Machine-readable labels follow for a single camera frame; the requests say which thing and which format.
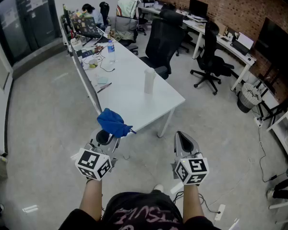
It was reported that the grey chair with draped jacket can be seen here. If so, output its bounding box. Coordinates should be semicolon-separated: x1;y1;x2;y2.
115;0;139;55

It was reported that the black mesh office chair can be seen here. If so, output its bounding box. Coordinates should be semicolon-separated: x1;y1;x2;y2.
190;22;235;96
139;9;186;81

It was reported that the white storage shelf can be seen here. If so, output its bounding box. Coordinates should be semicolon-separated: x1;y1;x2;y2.
265;99;288;163

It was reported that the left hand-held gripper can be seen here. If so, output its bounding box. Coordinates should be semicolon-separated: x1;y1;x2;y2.
74;128;122;182

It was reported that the white office desk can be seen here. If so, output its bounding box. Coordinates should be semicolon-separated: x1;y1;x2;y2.
191;23;258;92
137;3;207;42

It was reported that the white power strip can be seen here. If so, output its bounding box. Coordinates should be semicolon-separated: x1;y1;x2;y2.
253;115;264;128
215;203;227;220

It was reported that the person's black printed shirt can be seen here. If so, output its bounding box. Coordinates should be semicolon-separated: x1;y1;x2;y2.
59;190;222;230

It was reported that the grey desk divider panel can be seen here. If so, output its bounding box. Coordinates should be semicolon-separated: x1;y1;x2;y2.
69;41;103;115

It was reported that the white cup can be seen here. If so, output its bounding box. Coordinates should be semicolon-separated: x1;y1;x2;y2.
144;67;157;95

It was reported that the dark glass double door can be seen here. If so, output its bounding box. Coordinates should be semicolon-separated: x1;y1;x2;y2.
0;0;61;66

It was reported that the person's right forearm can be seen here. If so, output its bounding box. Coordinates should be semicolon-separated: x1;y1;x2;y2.
181;183;205;223

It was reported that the person's left forearm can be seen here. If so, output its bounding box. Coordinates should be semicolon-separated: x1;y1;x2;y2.
79;178;104;212

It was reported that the black pen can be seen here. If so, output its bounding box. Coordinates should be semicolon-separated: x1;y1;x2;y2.
96;82;112;94

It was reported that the large black wall television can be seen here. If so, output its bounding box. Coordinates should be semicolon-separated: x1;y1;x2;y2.
255;17;288;74

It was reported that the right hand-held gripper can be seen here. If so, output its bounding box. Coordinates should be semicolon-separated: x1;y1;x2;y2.
171;131;210;185

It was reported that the black desktop monitor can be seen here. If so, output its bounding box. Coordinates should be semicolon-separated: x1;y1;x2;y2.
61;5;72;36

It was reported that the sticker-covered laptop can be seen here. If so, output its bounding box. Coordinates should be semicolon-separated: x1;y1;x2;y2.
71;17;104;39

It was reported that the blue cloth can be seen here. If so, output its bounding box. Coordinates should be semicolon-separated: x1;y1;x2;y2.
96;107;137;139

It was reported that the black computer monitor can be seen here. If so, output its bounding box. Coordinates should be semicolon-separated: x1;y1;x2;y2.
189;0;209;19

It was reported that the open laptop white lid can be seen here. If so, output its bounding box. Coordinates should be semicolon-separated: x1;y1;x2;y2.
230;32;255;56

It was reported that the clear water bottle blue label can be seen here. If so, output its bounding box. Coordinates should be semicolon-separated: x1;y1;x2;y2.
107;40;117;63

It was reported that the black desk cable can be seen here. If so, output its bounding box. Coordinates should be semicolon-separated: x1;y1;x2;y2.
99;53;116;73

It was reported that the white ribbed trash bin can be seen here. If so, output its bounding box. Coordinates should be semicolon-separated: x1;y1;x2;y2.
237;82;263;114

